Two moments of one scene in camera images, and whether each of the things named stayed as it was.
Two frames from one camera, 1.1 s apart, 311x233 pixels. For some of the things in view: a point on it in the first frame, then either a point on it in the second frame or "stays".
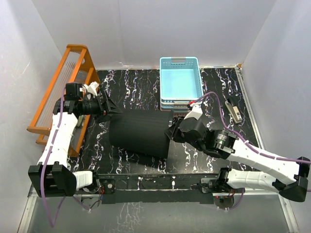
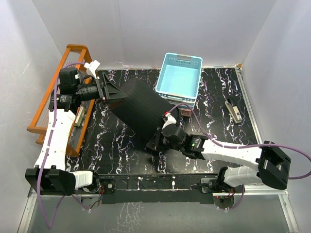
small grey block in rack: [80, 117] stays
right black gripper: [171, 132] to [154, 143]
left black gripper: [112, 107] to [112, 92]
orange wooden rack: [76, 66] stays
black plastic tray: [161, 187] stays
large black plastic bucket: [141, 132] to [143, 108]
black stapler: [233, 111] stays
